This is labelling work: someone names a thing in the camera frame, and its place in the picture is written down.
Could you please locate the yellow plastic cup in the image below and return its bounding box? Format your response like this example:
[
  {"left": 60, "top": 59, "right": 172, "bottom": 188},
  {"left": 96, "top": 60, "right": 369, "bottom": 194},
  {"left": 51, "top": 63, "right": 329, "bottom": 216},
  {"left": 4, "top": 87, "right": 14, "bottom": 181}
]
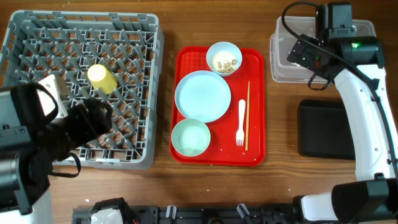
[{"left": 87, "top": 64, "right": 118, "bottom": 95}]

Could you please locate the small light blue bowl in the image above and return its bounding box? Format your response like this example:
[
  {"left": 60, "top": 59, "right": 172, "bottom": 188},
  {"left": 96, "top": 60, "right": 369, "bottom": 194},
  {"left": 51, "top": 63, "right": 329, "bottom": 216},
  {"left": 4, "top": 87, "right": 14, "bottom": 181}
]
[{"left": 206, "top": 42, "right": 243, "bottom": 77}]

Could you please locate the green bowl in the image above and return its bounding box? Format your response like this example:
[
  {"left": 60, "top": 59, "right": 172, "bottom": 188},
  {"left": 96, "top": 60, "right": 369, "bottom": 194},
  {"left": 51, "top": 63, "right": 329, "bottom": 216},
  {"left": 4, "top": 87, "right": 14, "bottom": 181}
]
[{"left": 171, "top": 119, "right": 211, "bottom": 157}]

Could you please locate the large light blue plate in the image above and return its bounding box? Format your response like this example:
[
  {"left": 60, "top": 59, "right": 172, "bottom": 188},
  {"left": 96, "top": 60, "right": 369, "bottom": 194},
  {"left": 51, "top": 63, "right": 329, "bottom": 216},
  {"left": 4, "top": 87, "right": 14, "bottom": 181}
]
[{"left": 174, "top": 70, "right": 231, "bottom": 123}]

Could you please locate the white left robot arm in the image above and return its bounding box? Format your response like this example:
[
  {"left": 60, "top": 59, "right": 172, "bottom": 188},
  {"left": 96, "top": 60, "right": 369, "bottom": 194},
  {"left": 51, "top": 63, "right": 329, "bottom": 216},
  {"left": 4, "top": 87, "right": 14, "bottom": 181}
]
[{"left": 1, "top": 83, "right": 113, "bottom": 223}]

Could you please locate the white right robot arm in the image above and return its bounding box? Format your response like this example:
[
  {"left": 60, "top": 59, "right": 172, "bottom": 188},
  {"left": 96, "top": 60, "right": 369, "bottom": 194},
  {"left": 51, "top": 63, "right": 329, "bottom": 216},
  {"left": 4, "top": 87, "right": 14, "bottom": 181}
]
[{"left": 287, "top": 2, "right": 397, "bottom": 223}]

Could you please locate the grey plastic dishwasher rack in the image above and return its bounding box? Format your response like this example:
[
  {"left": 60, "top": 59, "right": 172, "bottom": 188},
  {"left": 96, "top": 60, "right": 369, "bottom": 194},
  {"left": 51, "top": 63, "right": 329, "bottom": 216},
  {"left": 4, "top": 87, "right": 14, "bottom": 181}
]
[{"left": 1, "top": 11, "right": 164, "bottom": 169}]

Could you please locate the clear plastic bin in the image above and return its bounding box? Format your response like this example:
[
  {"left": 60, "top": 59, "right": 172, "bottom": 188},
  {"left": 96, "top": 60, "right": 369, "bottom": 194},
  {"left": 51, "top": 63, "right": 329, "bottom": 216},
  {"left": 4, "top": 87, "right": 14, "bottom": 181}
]
[{"left": 269, "top": 16, "right": 377, "bottom": 85}]

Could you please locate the black plastic tray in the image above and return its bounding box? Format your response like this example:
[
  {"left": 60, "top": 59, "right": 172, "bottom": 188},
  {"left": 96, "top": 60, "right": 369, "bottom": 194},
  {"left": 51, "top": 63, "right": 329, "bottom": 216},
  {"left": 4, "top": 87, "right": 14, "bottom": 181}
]
[{"left": 298, "top": 100, "right": 355, "bottom": 161}]

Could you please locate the wooden chopstick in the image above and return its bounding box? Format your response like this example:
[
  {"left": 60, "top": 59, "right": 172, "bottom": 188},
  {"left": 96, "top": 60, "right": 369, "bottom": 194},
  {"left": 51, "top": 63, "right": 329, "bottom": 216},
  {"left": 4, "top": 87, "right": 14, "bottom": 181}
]
[{"left": 245, "top": 82, "right": 251, "bottom": 151}]

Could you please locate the pile of rice and nuts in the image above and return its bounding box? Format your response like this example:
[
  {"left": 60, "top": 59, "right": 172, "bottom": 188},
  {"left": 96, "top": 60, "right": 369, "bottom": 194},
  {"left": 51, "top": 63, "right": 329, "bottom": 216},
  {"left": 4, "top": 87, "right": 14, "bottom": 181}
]
[{"left": 210, "top": 51, "right": 238, "bottom": 73}]

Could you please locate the white plastic fork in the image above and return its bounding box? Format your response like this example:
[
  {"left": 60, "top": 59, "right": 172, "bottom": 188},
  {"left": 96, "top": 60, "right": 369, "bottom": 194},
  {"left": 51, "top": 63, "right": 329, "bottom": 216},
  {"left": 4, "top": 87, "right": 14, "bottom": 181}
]
[{"left": 236, "top": 99, "right": 246, "bottom": 146}]

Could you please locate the red plastic tray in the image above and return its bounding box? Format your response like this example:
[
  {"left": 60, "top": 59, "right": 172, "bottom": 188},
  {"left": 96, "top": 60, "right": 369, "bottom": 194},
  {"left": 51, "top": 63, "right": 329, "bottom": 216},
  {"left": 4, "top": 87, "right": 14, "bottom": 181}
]
[{"left": 170, "top": 48, "right": 266, "bottom": 166}]

